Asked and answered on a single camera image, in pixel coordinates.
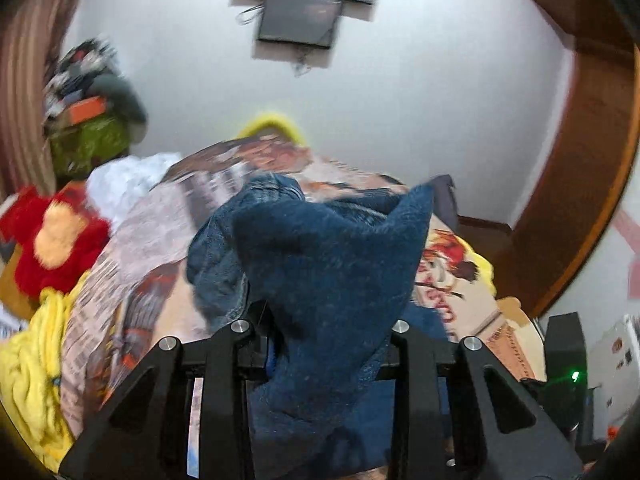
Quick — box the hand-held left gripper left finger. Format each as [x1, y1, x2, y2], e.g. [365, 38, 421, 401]
[59, 302, 276, 480]

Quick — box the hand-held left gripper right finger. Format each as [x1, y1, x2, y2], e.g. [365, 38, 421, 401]
[386, 320, 584, 480]

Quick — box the blue denim jacket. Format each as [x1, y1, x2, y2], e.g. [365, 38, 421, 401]
[186, 172, 451, 476]

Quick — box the pile of mixed clothes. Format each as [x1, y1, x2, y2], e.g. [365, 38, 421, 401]
[44, 37, 149, 136]

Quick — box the printed blanket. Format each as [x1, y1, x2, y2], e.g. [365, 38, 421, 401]
[60, 132, 548, 441]

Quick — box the black speaker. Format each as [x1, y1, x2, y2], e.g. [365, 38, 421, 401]
[542, 312, 589, 442]

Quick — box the dark grey cloth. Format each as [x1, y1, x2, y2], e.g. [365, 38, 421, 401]
[432, 174, 461, 234]

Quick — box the white cardboard box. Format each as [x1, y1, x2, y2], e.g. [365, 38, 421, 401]
[587, 312, 640, 431]

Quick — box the white cloth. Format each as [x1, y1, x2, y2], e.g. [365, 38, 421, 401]
[87, 152, 184, 232]

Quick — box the red plush toy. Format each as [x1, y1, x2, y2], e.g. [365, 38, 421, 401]
[0, 185, 112, 297]

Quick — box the green cloth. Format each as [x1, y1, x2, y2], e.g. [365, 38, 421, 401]
[50, 115, 132, 177]

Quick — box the striped curtain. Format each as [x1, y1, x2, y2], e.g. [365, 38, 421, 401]
[0, 0, 103, 203]

